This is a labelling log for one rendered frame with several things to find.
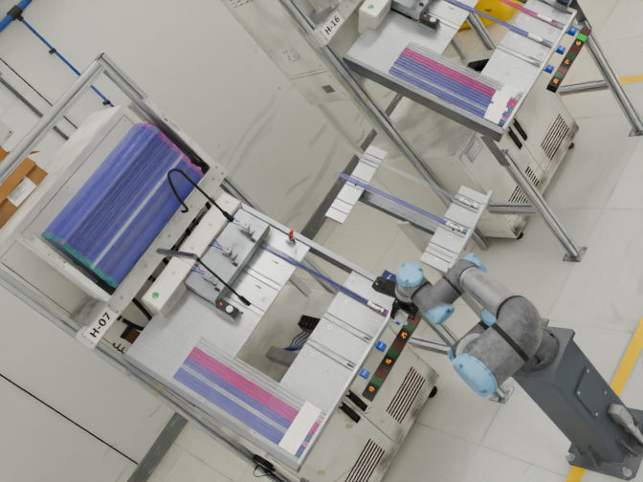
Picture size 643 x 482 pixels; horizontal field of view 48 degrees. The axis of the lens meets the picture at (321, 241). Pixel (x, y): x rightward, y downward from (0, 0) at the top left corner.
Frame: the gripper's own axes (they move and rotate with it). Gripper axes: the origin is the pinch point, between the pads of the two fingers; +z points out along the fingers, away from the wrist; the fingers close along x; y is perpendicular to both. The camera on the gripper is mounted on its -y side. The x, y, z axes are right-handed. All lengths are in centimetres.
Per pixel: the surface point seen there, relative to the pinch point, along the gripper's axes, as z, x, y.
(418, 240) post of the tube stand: 15.6, 32.7, -9.2
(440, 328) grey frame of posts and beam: 27.7, 11.0, 12.7
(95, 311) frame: -8, -54, -83
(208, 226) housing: 2, -6, -74
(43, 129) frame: -41, -18, -119
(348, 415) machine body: 57, -29, -3
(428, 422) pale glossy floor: 83, -9, 24
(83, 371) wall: 143, -67, -146
